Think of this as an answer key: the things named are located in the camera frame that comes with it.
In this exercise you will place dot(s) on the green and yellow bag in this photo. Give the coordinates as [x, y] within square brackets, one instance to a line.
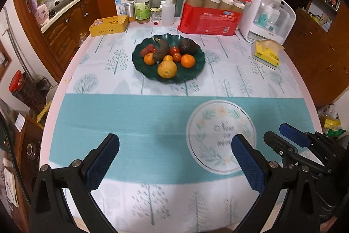
[331, 123]

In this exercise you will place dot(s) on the red cherry tomato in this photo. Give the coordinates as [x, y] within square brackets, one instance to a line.
[177, 57]
[174, 50]

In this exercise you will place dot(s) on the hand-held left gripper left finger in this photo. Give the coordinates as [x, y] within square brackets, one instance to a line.
[101, 164]

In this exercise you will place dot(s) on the glass bottle green label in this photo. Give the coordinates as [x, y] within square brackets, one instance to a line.
[142, 10]

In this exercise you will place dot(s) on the pink box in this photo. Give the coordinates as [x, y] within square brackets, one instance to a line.
[42, 12]

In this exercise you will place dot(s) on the white countertop cabinet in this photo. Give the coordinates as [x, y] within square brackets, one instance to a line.
[255, 3]

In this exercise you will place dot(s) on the large yellow pear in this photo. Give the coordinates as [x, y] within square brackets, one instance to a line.
[166, 69]

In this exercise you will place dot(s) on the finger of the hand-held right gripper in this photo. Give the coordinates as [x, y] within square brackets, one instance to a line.
[278, 144]
[293, 134]

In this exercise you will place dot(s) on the red lychee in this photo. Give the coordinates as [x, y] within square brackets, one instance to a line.
[150, 48]
[144, 52]

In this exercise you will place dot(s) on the red pack of cups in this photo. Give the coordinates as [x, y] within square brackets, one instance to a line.
[207, 22]

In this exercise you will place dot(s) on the red-lidded plastic jar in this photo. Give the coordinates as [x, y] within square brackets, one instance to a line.
[27, 93]

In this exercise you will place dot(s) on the dark brown avocado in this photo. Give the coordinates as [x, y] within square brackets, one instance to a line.
[188, 46]

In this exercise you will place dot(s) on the dark overripe banana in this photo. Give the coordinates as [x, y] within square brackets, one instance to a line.
[161, 49]

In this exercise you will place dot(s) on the yellow tin box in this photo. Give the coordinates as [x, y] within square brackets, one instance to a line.
[109, 25]

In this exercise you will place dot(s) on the wooden kitchen cabinet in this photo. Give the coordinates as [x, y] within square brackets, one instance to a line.
[71, 25]

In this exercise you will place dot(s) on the metal pipes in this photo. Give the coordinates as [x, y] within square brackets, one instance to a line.
[15, 42]

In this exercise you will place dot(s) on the dark green scalloped plate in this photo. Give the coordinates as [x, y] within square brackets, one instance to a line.
[190, 74]

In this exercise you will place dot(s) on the small yellow citrus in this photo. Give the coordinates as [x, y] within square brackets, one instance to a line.
[168, 58]

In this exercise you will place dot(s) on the orange mandarin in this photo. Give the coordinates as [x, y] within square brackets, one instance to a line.
[149, 59]
[188, 61]

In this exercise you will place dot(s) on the small glass jar gold lid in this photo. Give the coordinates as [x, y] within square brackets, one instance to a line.
[155, 14]

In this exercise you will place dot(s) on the yellow tissue packet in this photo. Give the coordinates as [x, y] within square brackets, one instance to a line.
[265, 54]

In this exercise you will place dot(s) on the white squeeze bottle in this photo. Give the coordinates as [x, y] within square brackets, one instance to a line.
[166, 13]

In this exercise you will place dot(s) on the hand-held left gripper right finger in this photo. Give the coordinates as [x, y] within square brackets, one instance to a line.
[248, 164]

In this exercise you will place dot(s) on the silver metal can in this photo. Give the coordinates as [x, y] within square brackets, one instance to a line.
[130, 10]

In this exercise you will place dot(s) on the white and blue carton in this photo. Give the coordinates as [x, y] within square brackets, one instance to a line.
[120, 5]

